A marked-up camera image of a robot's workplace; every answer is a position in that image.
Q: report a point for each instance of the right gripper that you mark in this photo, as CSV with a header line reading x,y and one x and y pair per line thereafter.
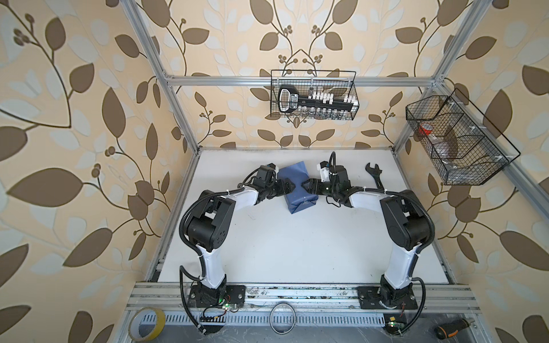
x,y
312,182

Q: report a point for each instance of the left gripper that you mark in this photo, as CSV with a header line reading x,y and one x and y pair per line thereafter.
x,y
288,186

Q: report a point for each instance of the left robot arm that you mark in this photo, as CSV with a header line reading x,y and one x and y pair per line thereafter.
x,y
205,225

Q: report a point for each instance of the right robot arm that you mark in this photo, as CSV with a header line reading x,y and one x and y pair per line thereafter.
x,y
408,225

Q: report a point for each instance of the black adjustable wrench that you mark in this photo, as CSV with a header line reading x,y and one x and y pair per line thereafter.
x,y
375,172

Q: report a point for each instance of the red capped plastic item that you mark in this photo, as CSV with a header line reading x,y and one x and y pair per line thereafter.
x,y
425,129

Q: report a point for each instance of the orange black screwdriver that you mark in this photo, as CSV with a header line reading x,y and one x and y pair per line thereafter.
x,y
450,329

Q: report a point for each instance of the yellow tape roll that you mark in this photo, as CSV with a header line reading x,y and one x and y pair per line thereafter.
x,y
147,324

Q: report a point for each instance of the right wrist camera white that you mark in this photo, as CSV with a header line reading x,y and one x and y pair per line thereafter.
x,y
324,170

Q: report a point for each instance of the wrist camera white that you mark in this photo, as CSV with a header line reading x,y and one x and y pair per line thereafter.
x,y
324,170
271,166

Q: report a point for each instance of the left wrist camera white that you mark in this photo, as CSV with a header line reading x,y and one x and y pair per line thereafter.
x,y
271,166

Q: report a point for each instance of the black socket set rail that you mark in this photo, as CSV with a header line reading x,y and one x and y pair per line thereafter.
x,y
289,100

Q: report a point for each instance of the back wire basket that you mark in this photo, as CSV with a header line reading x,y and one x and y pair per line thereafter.
x,y
339,83

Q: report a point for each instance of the wire basket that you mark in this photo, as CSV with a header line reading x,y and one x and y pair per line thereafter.
x,y
466,147
339,83

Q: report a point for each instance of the right wire basket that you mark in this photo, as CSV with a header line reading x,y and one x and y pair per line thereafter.
x,y
466,147

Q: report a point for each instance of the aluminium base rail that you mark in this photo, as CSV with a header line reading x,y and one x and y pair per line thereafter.
x,y
337,305

